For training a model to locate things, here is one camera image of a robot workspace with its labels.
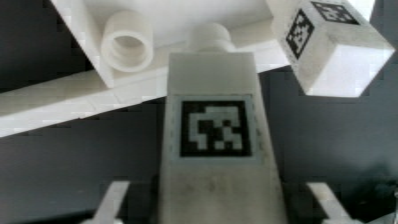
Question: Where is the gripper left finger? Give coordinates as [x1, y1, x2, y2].
[78, 180, 160, 224]

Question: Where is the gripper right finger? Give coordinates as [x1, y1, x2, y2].
[281, 181, 363, 224]

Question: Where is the white square tabletop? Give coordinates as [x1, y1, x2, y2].
[0, 0, 292, 138]

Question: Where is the white table leg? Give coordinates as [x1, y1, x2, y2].
[267, 0, 395, 98]
[158, 23, 288, 224]

